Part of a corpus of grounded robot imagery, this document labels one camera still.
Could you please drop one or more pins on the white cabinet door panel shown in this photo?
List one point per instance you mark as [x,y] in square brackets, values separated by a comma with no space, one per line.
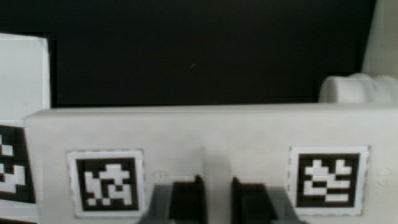
[317,148]
[24,100]

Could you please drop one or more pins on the white cabinet body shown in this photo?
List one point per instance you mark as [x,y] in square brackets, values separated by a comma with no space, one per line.
[368,87]

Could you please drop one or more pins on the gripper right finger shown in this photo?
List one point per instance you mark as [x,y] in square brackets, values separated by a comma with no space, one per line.
[260,205]

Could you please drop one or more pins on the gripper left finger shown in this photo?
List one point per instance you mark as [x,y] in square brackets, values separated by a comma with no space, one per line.
[178,203]

